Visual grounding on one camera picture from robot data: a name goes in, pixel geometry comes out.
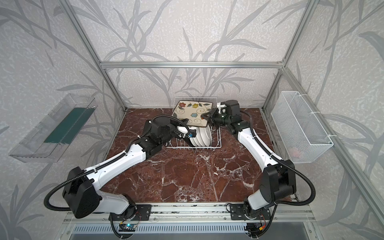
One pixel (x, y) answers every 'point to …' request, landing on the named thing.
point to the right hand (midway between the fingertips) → (201, 111)
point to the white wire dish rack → (216, 140)
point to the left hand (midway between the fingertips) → (187, 112)
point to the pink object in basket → (295, 153)
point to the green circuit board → (127, 227)
